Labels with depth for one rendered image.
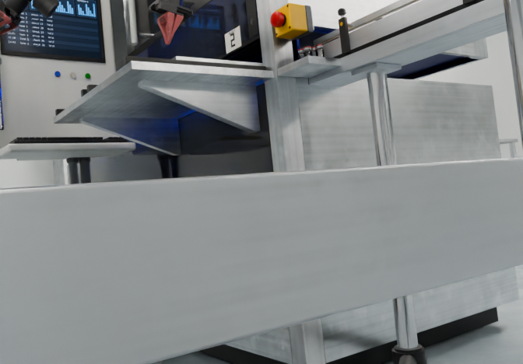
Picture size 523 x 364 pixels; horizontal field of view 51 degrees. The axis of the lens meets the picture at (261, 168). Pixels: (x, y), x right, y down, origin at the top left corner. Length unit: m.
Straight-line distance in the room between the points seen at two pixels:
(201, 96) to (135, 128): 0.50
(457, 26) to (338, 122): 0.50
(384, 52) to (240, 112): 0.42
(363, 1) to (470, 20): 0.63
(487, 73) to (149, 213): 6.24
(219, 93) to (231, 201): 1.10
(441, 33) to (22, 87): 1.56
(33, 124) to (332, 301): 1.88
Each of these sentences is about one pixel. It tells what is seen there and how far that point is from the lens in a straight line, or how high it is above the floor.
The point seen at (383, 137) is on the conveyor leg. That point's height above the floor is 0.66.
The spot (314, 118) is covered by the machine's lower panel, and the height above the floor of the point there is 0.75.
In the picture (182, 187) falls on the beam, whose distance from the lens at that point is 0.38.
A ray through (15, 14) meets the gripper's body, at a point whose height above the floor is 1.20.
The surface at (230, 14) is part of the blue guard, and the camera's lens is 1.70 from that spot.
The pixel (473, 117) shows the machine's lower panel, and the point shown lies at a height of 0.76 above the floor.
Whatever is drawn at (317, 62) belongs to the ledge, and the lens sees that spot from 1.39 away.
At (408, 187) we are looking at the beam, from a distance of 0.53.
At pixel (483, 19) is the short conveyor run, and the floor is 0.84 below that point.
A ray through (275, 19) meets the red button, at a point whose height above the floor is 0.99.
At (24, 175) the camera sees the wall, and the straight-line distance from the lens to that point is 6.87.
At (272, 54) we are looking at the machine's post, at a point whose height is 0.92.
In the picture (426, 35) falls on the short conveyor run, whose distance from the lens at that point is 1.27.
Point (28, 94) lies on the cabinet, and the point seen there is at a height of 1.02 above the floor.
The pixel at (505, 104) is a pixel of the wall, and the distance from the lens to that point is 6.40.
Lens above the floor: 0.53
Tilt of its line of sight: 4 degrees up
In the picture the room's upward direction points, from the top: 6 degrees counter-clockwise
